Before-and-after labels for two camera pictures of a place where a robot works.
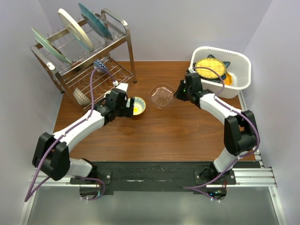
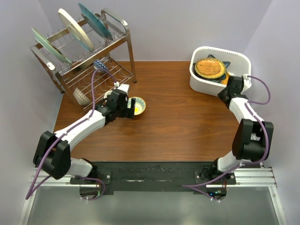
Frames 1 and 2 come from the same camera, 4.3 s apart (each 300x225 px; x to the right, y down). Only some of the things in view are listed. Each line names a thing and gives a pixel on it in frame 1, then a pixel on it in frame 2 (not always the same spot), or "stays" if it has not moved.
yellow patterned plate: x=213 y=64 stays
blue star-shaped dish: x=218 y=80 stays
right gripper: x=178 y=94 -> x=221 y=94
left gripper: x=127 y=111 stays
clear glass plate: x=161 y=95 -> x=210 y=68
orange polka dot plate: x=228 y=80 stays
